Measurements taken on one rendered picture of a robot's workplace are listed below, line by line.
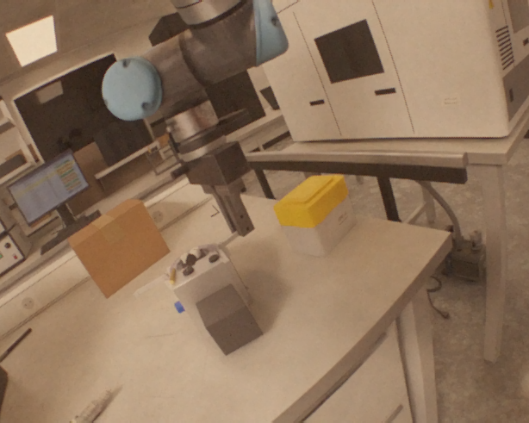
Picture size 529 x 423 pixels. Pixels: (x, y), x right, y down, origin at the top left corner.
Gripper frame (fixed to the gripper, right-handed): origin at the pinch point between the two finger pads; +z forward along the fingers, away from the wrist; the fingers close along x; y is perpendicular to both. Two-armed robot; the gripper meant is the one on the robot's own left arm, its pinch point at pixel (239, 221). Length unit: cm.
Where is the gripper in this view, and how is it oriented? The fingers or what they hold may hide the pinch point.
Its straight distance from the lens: 56.3
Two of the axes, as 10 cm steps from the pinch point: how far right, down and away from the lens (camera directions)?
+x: 6.0, 1.0, -8.0
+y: -7.1, 5.3, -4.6
